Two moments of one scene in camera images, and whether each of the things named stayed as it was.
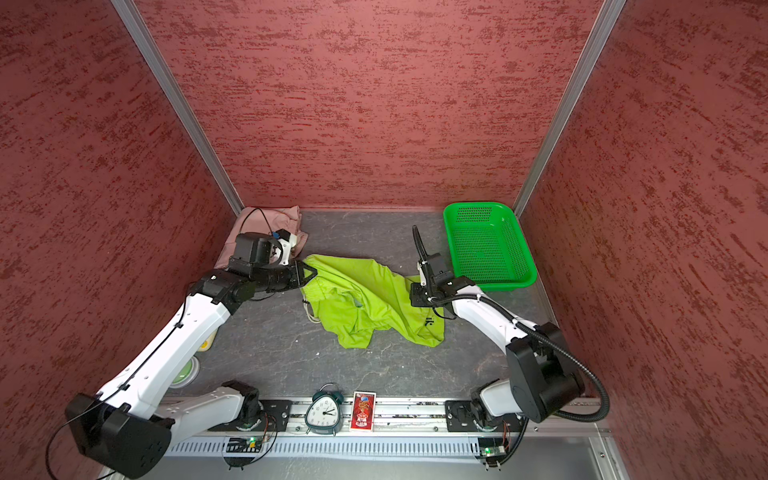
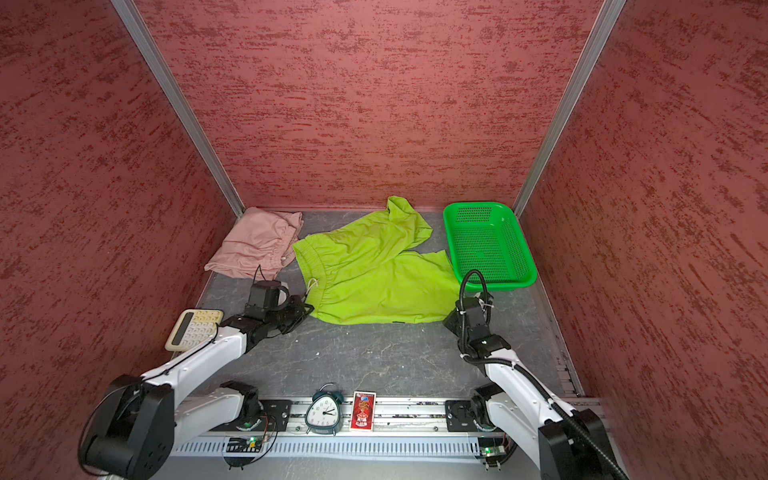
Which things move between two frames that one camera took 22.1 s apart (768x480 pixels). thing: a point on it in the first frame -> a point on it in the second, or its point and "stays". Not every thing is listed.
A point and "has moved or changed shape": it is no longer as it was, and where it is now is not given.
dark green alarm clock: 323,413 stays
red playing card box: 363,411 stays
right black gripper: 415,296 -> 450,321
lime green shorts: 356,299 has moved or changed shape
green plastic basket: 487,246 stays
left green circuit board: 244,445 stays
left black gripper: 297,275 -> 300,308
